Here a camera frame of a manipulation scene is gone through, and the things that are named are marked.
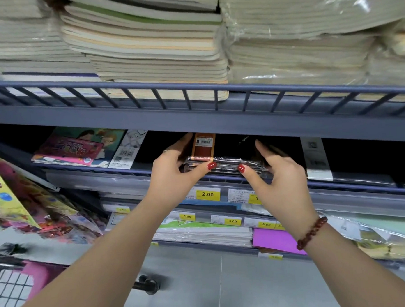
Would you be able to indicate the magenta paper pack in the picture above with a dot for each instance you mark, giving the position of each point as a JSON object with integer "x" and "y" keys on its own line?
{"x": 276, "y": 241}

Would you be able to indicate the black notebook with white label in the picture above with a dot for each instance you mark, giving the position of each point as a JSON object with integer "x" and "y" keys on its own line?
{"x": 316, "y": 159}

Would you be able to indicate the colourful plastic toy packets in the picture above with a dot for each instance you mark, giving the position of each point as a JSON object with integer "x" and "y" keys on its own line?
{"x": 29, "y": 208}

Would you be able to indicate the grey metal shelf with rail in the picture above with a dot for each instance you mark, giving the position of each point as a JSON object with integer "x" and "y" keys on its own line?
{"x": 200, "y": 119}

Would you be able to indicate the person's left hand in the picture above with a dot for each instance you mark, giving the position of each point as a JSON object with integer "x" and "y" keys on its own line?
{"x": 166, "y": 180}

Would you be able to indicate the wrapped white paper stack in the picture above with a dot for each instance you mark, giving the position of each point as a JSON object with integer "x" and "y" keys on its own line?
{"x": 206, "y": 234}

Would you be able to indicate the white patterned book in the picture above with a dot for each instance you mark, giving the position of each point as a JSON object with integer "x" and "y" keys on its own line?
{"x": 128, "y": 152}

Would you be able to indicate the stack of grey-edged notebooks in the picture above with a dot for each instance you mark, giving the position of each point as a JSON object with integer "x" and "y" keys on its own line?
{"x": 31, "y": 49}

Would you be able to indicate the stack of cream notebooks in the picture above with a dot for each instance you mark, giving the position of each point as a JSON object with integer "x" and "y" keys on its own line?
{"x": 149, "y": 49}

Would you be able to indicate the plastic-wrapped notebook stack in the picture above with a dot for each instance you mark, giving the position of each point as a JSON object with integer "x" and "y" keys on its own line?
{"x": 301, "y": 34}

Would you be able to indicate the black notebook pack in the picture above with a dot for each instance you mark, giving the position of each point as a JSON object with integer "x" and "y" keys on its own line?
{"x": 228, "y": 164}

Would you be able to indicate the person's left thumb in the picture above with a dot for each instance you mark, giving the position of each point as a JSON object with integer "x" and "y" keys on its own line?
{"x": 200, "y": 172}

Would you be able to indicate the wrapped beige packets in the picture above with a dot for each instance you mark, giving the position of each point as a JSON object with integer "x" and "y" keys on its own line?
{"x": 383, "y": 240}

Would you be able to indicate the person's right thumb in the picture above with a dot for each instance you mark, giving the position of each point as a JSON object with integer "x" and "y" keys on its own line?
{"x": 253, "y": 176}

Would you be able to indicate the pink item in cart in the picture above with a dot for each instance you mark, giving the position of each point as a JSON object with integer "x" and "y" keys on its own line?
{"x": 43, "y": 278}

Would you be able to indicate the pink children's book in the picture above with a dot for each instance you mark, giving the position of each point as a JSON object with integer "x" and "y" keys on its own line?
{"x": 70, "y": 150}

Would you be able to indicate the black caster wheel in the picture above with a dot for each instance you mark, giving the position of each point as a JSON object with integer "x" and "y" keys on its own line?
{"x": 147, "y": 285}

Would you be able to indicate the person's right forearm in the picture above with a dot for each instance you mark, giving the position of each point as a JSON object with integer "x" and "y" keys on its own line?
{"x": 350, "y": 269}

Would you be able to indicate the person's right hand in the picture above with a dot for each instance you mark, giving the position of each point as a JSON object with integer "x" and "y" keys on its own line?
{"x": 287, "y": 191}

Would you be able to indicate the person's left forearm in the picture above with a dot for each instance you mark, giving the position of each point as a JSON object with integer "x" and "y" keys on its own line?
{"x": 100, "y": 265}

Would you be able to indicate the green cartoon book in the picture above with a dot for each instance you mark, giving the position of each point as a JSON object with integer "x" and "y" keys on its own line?
{"x": 112, "y": 141}

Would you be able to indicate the grey lower shelf with rail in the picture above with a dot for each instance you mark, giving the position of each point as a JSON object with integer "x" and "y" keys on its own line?
{"x": 360, "y": 201}

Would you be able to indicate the yellow price tags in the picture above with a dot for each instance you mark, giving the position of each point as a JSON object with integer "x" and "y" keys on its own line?
{"x": 208, "y": 195}

